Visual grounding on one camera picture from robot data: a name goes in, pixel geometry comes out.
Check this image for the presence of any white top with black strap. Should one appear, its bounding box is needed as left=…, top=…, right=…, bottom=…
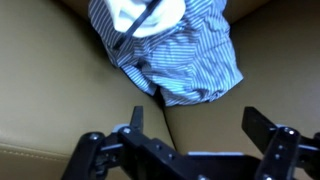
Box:
left=103, top=0, right=187, bottom=50

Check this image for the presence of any tan leather sofa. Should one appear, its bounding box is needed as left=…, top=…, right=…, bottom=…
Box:
left=0, top=0, right=320, bottom=180

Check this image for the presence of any blue striped shirt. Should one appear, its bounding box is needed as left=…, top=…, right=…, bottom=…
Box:
left=87, top=0, right=245, bottom=107

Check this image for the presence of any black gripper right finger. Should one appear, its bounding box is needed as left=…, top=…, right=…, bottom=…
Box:
left=241, top=106, right=279, bottom=155

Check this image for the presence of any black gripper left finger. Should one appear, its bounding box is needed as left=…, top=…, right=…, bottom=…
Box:
left=129, top=105, right=145, bottom=133

